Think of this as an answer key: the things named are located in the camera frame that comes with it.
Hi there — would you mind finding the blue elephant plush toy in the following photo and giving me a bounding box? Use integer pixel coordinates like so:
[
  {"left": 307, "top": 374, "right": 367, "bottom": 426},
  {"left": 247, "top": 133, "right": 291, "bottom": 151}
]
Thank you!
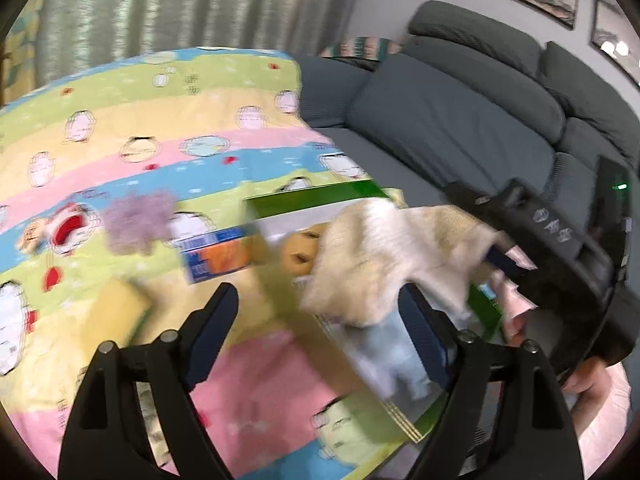
[{"left": 345, "top": 255, "right": 538, "bottom": 401}]

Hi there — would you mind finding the cream cloth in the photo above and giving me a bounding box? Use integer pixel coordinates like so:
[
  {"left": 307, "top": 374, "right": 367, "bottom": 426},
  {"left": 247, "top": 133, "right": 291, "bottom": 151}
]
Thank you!
[{"left": 299, "top": 200, "right": 511, "bottom": 328}]

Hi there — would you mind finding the striped cartoon printed blanket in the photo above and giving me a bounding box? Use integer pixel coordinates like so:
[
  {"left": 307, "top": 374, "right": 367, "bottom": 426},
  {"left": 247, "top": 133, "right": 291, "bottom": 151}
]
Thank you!
[{"left": 0, "top": 47, "right": 451, "bottom": 480}]

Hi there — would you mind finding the yellow patterned curtain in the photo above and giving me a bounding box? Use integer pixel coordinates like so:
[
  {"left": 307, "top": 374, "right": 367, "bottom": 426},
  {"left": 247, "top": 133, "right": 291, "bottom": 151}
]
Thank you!
[{"left": 0, "top": 0, "right": 46, "bottom": 106}]

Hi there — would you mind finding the person's right forearm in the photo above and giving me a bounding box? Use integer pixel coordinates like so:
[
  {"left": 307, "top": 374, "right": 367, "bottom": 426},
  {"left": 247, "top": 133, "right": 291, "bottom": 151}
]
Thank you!
[{"left": 575, "top": 362, "right": 638, "bottom": 461}]

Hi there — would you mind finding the grey sofa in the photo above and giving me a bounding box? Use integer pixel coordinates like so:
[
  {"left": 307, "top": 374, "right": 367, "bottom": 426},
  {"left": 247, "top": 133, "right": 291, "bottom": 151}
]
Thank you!
[{"left": 300, "top": 0, "right": 640, "bottom": 241}]

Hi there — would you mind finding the yellow plush toy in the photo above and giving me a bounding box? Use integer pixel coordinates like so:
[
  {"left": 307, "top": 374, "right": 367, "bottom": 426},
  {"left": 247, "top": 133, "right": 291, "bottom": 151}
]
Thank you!
[{"left": 280, "top": 225, "right": 331, "bottom": 281}]

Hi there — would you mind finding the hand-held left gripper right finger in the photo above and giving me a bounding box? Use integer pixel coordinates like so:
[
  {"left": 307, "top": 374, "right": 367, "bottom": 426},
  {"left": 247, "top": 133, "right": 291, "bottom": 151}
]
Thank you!
[{"left": 398, "top": 282, "right": 585, "bottom": 480}]

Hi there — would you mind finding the purple mesh scrunchie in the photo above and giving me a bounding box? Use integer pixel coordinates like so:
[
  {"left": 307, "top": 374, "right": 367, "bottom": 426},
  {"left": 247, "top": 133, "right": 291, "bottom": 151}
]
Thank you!
[{"left": 102, "top": 190, "right": 176, "bottom": 258}]

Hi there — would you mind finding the green cardboard box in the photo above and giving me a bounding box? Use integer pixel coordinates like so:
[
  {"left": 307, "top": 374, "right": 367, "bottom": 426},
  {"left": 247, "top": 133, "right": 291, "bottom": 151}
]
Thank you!
[{"left": 242, "top": 180, "right": 506, "bottom": 443}]

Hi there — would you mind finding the person's right hand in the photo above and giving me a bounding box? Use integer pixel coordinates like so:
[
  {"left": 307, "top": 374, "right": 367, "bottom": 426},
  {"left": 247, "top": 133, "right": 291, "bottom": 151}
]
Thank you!
[{"left": 564, "top": 357, "right": 616, "bottom": 408}]

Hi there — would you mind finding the striped cloth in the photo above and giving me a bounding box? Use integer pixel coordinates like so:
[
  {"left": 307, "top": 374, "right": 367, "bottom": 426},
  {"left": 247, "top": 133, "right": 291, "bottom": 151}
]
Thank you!
[{"left": 320, "top": 35, "right": 403, "bottom": 61}]

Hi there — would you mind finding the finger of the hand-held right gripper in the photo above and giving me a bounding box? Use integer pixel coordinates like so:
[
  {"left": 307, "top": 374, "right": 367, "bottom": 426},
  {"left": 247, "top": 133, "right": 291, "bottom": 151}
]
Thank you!
[
  {"left": 486, "top": 246, "right": 540, "bottom": 283},
  {"left": 444, "top": 179, "right": 521, "bottom": 234}
]

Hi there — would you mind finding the yellow green sponge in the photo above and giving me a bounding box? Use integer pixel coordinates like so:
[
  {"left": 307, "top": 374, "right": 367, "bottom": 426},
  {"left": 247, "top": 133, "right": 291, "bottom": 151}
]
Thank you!
[{"left": 82, "top": 279, "right": 153, "bottom": 358}]

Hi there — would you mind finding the blue orange tissue pack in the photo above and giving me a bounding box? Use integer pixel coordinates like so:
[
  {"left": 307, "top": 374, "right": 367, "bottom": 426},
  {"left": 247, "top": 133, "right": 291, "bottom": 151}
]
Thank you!
[{"left": 180, "top": 225, "right": 263, "bottom": 286}]

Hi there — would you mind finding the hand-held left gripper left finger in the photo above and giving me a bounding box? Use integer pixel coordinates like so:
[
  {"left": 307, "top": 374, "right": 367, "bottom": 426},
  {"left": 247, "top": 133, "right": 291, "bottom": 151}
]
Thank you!
[{"left": 57, "top": 281, "right": 240, "bottom": 480}]

